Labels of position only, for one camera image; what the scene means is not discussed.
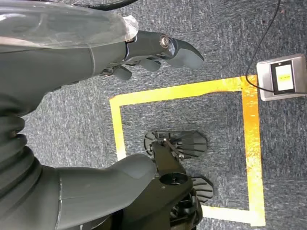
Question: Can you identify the ribbed grey left arm sleeve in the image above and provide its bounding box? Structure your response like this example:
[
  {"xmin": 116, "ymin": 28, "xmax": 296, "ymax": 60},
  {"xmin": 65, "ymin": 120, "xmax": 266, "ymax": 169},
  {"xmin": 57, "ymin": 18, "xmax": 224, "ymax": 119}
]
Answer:
[{"xmin": 0, "ymin": 92, "xmax": 43, "ymax": 208}]

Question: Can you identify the black robot leg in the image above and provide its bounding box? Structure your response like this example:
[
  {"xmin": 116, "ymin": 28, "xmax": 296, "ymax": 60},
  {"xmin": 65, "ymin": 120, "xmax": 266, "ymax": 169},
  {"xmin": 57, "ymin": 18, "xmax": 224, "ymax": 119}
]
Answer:
[{"xmin": 95, "ymin": 141, "xmax": 204, "ymax": 230}]

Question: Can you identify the black robot foot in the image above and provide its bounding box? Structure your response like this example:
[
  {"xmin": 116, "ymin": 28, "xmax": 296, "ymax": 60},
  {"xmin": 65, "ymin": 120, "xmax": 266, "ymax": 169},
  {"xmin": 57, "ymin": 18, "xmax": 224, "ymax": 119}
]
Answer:
[{"xmin": 144, "ymin": 129, "xmax": 214, "ymax": 205}]

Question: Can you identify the yellow floor tape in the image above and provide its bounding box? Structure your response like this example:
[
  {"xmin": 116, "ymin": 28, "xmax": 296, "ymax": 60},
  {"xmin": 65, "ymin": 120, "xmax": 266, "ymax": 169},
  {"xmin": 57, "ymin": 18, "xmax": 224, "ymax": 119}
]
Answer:
[{"xmin": 109, "ymin": 74, "xmax": 266, "ymax": 228}]

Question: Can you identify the silver floor outlet box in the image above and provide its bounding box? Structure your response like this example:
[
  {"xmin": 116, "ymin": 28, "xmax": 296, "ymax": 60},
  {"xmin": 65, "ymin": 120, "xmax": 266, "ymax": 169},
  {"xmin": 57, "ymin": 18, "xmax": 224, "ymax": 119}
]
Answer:
[{"xmin": 256, "ymin": 53, "xmax": 307, "ymax": 102}]

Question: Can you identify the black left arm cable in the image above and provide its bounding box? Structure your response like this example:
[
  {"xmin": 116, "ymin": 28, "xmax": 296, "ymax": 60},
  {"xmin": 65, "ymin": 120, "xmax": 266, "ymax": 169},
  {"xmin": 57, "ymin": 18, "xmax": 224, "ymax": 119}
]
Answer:
[{"xmin": 78, "ymin": 0, "xmax": 140, "ymax": 12}]

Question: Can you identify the thin black floor cable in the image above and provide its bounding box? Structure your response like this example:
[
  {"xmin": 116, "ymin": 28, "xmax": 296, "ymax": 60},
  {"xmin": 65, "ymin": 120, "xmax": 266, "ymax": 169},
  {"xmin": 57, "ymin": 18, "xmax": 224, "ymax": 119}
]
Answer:
[{"xmin": 245, "ymin": 0, "xmax": 307, "ymax": 96}]

